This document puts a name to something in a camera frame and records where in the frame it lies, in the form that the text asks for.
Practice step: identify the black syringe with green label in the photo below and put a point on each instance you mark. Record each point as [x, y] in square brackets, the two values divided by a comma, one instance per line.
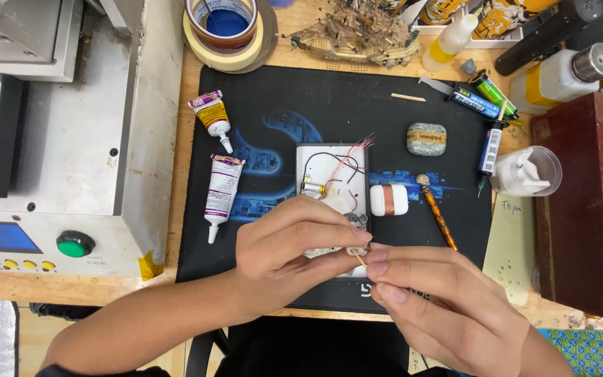
[492, 94]

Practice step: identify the small grey metal part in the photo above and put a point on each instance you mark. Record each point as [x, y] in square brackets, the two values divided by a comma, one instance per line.
[356, 219]

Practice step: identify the orange marbled pen tool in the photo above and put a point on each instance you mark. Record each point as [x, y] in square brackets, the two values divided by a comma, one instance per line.
[437, 212]

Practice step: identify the yellow printed boxes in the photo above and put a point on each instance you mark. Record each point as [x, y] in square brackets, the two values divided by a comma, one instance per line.
[500, 18]

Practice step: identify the grey metal machine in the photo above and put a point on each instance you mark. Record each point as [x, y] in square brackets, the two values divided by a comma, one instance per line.
[87, 131]

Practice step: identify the person's right hand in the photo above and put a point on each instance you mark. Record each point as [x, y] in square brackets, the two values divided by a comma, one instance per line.
[448, 303]

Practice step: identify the squeeze bottle with yellow liquid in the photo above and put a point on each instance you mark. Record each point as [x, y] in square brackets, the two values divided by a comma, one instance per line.
[448, 44]

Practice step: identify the clear cup with tissue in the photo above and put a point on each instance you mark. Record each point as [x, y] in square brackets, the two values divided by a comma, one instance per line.
[526, 171]

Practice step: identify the pale green paper sheet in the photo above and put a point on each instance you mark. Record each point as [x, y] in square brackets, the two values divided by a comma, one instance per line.
[513, 251]

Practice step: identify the person's left hand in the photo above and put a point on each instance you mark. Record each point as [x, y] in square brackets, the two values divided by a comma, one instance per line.
[275, 256]

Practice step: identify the small yellow label glue tube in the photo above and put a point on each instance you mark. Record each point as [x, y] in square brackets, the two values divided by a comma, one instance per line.
[212, 115]

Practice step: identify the white tray with black rim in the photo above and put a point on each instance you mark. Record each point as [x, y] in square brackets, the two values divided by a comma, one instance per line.
[327, 162]

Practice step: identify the long white glue tube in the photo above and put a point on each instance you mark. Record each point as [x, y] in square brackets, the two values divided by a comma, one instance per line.
[223, 193]

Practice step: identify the dark red wooden box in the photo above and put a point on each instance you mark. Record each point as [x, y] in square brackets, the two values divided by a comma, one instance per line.
[589, 209]

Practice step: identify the wooden model ship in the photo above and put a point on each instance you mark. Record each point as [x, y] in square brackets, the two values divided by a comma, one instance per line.
[359, 36]

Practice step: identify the green round push button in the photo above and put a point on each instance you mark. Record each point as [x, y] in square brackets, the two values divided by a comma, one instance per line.
[75, 244]

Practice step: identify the white pump dispenser bottle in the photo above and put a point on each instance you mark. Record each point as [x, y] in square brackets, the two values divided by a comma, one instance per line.
[558, 76]

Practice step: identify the thin wooden toothpick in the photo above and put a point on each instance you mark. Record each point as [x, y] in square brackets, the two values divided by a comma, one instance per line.
[360, 259]

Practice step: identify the small white part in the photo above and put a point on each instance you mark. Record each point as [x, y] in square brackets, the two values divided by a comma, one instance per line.
[346, 251]

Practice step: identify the small grey cap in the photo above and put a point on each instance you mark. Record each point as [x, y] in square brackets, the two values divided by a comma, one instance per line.
[469, 66]

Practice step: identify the black syringe with blue label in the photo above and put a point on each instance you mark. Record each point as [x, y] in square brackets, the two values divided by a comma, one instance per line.
[469, 102]

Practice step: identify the yellow tape piece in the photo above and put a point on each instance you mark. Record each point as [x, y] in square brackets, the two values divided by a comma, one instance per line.
[150, 266]

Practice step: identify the black cylinder tool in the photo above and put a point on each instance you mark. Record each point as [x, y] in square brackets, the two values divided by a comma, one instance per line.
[542, 36]

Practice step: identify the black syringe with white label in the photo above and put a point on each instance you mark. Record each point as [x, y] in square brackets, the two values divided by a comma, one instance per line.
[491, 152]

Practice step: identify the blue round lid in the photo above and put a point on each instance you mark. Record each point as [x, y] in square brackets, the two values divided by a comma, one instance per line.
[226, 23]

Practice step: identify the black printed work mat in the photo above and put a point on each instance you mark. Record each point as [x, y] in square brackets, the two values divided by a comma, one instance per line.
[333, 104]

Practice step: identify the blue patterned cloth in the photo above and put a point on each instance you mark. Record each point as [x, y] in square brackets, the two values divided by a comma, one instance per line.
[594, 353]

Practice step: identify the cream masking tape roll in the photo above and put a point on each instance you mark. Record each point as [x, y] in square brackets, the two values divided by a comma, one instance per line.
[228, 58]

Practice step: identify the short wooden stick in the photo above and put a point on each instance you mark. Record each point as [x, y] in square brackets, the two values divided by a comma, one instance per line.
[408, 97]

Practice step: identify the white case with copper coil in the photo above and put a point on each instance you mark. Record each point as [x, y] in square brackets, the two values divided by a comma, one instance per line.
[389, 200]

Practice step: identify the brown tape roll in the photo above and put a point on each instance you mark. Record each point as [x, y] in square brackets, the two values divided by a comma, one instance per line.
[197, 26]

